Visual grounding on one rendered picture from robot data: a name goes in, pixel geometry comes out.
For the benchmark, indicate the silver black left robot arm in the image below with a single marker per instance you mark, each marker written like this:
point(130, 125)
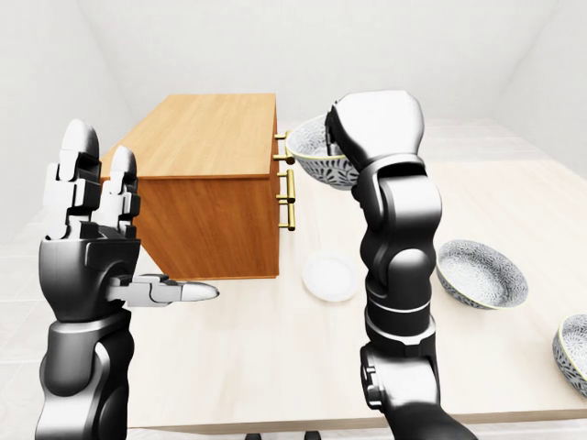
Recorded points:
point(78, 380)

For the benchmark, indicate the white plate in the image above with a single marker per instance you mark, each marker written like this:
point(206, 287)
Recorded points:
point(331, 275)

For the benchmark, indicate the patterned black white bowl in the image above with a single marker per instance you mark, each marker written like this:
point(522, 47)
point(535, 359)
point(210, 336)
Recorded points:
point(312, 137)
point(481, 275)
point(573, 353)

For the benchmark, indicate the wooden cabinet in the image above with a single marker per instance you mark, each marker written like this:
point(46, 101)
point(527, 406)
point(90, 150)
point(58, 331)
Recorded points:
point(206, 183)

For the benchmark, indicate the wooden cabinet drawer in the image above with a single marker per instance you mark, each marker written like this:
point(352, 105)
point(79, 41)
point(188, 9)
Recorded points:
point(277, 247)
point(276, 146)
point(274, 188)

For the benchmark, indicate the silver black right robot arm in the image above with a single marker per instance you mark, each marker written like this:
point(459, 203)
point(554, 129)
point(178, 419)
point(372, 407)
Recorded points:
point(403, 275)

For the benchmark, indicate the small black shape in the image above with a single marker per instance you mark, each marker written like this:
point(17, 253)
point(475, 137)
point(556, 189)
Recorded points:
point(312, 436)
point(253, 436)

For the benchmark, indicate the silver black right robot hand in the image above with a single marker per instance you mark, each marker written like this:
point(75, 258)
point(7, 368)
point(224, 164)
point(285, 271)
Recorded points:
point(385, 124)

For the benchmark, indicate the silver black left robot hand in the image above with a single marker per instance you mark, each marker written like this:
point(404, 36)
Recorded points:
point(78, 270)

